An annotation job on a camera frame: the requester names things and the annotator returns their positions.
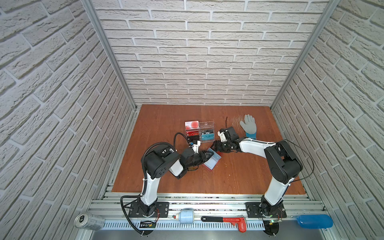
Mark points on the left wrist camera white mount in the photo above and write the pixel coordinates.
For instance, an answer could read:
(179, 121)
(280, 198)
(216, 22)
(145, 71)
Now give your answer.
(195, 146)

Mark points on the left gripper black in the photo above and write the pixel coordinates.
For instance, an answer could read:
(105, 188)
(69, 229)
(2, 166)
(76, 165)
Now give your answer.
(202, 153)

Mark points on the black logo Vip card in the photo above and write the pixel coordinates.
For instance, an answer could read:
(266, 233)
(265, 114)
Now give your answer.
(207, 132)

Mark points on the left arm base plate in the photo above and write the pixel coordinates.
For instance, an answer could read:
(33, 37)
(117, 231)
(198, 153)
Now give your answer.
(139, 210)

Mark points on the silver drink can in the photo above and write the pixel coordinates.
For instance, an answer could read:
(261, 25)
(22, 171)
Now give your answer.
(89, 221)

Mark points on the red VIP card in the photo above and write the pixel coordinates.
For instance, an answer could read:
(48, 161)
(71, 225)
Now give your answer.
(192, 133)

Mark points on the clear acrylic card display stand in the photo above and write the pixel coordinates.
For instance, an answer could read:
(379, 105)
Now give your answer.
(203, 125)

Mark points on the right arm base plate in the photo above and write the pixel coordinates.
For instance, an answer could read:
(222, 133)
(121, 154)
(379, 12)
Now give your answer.
(264, 210)

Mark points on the aluminium rail frame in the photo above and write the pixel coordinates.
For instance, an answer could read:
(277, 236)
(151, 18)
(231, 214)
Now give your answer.
(118, 225)

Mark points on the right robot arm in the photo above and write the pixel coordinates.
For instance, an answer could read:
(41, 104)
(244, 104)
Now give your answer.
(283, 163)

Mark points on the blue plastic case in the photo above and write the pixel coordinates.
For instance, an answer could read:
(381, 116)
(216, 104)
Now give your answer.
(315, 221)

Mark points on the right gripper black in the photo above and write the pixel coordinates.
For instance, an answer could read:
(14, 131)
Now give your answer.
(217, 146)

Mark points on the red black pipe wrench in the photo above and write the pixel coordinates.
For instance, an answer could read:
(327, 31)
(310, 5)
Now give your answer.
(239, 222)

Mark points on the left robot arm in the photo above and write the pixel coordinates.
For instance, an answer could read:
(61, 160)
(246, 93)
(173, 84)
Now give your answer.
(162, 159)

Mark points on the grey work glove blue cuff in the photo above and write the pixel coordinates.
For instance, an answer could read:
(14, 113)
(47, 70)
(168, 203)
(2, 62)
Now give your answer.
(249, 126)

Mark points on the red white patterned card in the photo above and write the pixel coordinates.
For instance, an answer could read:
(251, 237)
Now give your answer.
(191, 125)

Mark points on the teal VIP card in stand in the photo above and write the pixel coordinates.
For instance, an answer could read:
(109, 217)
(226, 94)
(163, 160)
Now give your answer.
(207, 137)

